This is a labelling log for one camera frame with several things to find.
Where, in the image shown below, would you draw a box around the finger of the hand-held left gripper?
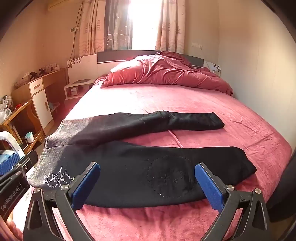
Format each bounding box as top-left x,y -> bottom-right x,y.
0,150 -> 39,176

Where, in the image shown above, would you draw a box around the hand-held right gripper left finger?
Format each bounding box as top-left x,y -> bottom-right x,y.
23,162 -> 101,241

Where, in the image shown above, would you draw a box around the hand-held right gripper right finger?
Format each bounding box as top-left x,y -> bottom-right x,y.
194,162 -> 278,241

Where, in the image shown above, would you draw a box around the black pants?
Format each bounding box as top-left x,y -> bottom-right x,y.
27,111 -> 257,208

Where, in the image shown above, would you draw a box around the small wooden table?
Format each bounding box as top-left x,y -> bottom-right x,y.
0,100 -> 44,149

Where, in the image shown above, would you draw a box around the clear plastic bag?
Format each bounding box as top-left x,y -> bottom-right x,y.
0,95 -> 12,121

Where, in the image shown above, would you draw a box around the white basket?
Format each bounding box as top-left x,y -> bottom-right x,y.
15,73 -> 30,87

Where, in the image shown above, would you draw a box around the bed with pink sheet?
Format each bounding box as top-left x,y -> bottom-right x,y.
50,76 -> 293,241

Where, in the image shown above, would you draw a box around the wooden desk with white cabinet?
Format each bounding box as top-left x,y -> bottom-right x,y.
11,68 -> 67,130

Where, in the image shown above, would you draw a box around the white nightstand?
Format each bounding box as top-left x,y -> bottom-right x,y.
63,78 -> 96,100

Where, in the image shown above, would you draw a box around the red duvet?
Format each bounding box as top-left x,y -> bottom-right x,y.
101,51 -> 233,96

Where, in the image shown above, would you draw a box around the dark and white bed headboard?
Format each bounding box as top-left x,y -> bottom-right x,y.
67,50 -> 221,84

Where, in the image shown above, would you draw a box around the patterned beige curtain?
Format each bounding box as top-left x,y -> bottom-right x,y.
79,0 -> 133,52
155,0 -> 186,52

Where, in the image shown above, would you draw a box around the bright window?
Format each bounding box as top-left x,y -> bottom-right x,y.
129,0 -> 163,50

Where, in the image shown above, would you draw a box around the white curved frame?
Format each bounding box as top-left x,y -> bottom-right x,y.
0,132 -> 25,159

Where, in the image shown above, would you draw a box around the black hanging cables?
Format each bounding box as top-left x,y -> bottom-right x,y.
69,2 -> 84,59

